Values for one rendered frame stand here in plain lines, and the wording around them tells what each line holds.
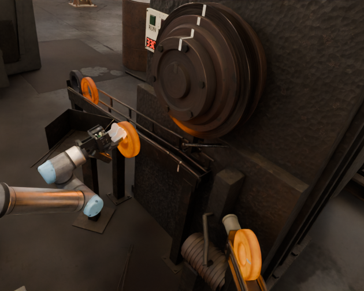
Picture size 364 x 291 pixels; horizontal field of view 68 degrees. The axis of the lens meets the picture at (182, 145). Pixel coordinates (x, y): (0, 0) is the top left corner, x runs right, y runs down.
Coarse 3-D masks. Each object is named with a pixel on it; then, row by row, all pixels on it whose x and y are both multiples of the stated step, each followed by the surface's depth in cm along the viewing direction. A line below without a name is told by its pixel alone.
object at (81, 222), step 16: (64, 112) 141; (80, 112) 143; (48, 128) 130; (64, 128) 144; (80, 128) 150; (48, 144) 134; (64, 144) 140; (96, 176) 156; (96, 192) 162; (112, 208) 183; (80, 224) 170; (96, 224) 172
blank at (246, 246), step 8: (240, 232) 90; (248, 232) 87; (240, 240) 89; (248, 240) 84; (256, 240) 84; (240, 248) 91; (248, 248) 83; (256, 248) 82; (240, 256) 91; (248, 256) 83; (256, 256) 81; (240, 264) 89; (248, 264) 83; (256, 264) 81; (248, 272) 82; (256, 272) 81
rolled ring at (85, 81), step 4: (84, 80) 171; (88, 80) 168; (92, 80) 169; (84, 84) 176; (88, 84) 168; (92, 84) 168; (84, 88) 178; (92, 88) 167; (96, 88) 169; (84, 92) 179; (88, 92) 181; (92, 92) 168; (96, 92) 169; (88, 96) 180; (92, 96) 170; (96, 96) 170; (92, 100) 172; (96, 100) 171; (92, 104) 173; (96, 104) 175
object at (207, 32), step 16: (192, 16) 86; (176, 32) 91; (208, 32) 83; (208, 48) 83; (224, 48) 81; (224, 64) 82; (224, 80) 83; (224, 96) 86; (208, 112) 92; (224, 112) 89; (192, 128) 104; (208, 128) 97
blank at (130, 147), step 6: (120, 126) 111; (126, 126) 109; (132, 126) 110; (126, 132) 109; (132, 132) 108; (126, 138) 116; (132, 138) 108; (138, 138) 109; (120, 144) 116; (126, 144) 112; (132, 144) 109; (138, 144) 110; (120, 150) 118; (126, 150) 114; (132, 150) 110; (138, 150) 111; (126, 156) 116; (132, 156) 113
